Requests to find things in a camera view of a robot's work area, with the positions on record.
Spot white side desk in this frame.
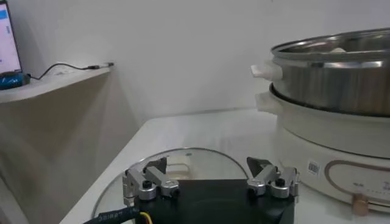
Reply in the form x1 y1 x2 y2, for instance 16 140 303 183
0 65 112 224

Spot stainless steel steamer basket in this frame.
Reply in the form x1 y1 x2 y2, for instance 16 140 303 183
250 27 390 118

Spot round glass pot lid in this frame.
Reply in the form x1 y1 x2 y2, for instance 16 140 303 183
91 147 249 224

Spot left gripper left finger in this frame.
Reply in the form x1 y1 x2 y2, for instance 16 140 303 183
122 156 180 208

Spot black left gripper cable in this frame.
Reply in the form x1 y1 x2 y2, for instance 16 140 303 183
83 206 153 224

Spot computer monitor screen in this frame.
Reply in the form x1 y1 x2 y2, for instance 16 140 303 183
0 0 23 75

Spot black usb cable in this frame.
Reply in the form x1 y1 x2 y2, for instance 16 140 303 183
29 62 115 80

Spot blue computer mouse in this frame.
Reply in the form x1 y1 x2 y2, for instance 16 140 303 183
0 72 31 91

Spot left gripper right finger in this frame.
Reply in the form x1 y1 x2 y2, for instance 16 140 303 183
246 156 301 204

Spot white electric cooker base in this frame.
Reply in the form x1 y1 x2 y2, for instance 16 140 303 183
255 83 390 217

